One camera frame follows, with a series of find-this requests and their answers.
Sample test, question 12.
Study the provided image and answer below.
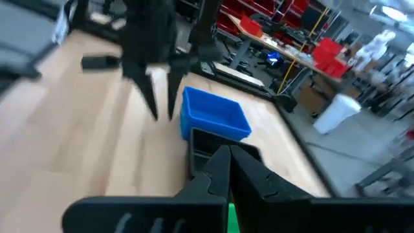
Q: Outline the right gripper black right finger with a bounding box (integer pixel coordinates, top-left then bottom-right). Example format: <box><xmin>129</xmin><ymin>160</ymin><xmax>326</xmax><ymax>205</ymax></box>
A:
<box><xmin>230</xmin><ymin>144</ymin><xmax>414</xmax><ymax>233</ymax></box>

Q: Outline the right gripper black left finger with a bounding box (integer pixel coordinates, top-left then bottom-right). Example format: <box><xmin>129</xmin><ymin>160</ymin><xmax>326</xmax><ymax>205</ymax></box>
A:
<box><xmin>61</xmin><ymin>144</ymin><xmax>232</xmax><ymax>233</ymax></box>

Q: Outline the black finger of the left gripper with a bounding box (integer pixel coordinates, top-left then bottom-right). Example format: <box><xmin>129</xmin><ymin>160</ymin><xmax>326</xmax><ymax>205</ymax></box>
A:
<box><xmin>122</xmin><ymin>63</ymin><xmax>160</xmax><ymax>121</ymax></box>
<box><xmin>166</xmin><ymin>63</ymin><xmax>186</xmax><ymax>121</ymax></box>

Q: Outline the blue plastic basket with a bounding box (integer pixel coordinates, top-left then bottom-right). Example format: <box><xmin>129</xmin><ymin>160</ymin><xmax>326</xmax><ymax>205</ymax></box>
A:
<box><xmin>180</xmin><ymin>85</ymin><xmax>252</xmax><ymax>137</ymax></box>
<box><xmin>180</xmin><ymin>106</ymin><xmax>252</xmax><ymax>142</ymax></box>

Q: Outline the black plastic basket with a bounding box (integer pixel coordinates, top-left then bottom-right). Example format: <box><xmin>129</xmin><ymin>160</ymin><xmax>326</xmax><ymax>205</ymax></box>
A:
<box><xmin>189</xmin><ymin>128</ymin><xmax>263</xmax><ymax>182</ymax></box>
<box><xmin>188</xmin><ymin>139</ymin><xmax>208</xmax><ymax>183</ymax></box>

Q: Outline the stack of red bins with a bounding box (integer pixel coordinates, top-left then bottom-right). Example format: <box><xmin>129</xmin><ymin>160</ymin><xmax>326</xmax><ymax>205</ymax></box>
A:
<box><xmin>312</xmin><ymin>37</ymin><xmax>351</xmax><ymax>78</ymax></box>

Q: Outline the red storage bin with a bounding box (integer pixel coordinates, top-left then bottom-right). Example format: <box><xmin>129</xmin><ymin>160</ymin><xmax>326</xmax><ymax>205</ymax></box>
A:
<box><xmin>241</xmin><ymin>15</ymin><xmax>263</xmax><ymax>37</ymax></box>

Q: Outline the blue round object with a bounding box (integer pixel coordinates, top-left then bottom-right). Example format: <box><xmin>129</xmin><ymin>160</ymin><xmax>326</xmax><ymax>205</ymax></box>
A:
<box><xmin>267</xmin><ymin>50</ymin><xmax>285</xmax><ymax>68</ymax></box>

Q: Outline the wooden workbench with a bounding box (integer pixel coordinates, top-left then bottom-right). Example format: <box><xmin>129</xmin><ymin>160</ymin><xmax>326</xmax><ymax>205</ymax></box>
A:
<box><xmin>226</xmin><ymin>14</ymin><xmax>344</xmax><ymax>83</ymax></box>

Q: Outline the white waste bin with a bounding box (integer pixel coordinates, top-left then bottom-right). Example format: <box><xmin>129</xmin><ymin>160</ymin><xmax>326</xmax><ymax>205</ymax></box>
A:
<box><xmin>312</xmin><ymin>93</ymin><xmax>362</xmax><ymax>135</ymax></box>

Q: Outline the yellow hanging cable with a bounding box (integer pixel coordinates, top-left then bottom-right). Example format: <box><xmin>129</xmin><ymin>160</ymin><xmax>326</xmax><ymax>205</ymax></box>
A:
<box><xmin>277</xmin><ymin>6</ymin><xmax>334</xmax><ymax>95</ymax></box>

